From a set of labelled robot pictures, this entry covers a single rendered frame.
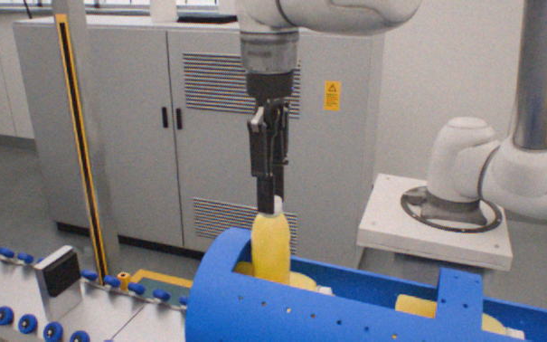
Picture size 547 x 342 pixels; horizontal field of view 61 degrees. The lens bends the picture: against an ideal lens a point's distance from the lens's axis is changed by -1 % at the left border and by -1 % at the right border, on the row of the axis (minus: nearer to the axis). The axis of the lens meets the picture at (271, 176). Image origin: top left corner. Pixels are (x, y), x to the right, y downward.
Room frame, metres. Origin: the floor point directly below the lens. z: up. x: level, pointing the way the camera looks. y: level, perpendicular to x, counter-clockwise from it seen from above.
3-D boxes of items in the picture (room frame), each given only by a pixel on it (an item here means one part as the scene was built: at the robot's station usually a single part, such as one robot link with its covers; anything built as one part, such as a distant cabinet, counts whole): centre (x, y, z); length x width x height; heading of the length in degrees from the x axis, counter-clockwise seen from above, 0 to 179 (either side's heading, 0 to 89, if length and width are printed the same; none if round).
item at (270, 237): (0.73, 0.00, 1.22); 0.07 x 0.07 x 0.19
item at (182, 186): (2.81, 0.47, 0.72); 2.15 x 0.54 x 1.45; 70
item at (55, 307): (0.94, 0.50, 1.00); 0.10 x 0.04 x 0.15; 159
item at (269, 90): (0.73, 0.00, 1.51); 0.08 x 0.07 x 0.09; 159
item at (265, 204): (0.71, 0.01, 1.35); 0.03 x 0.01 x 0.07; 69
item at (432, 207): (1.26, -0.51, 1.08); 0.22 x 0.18 x 0.06; 77
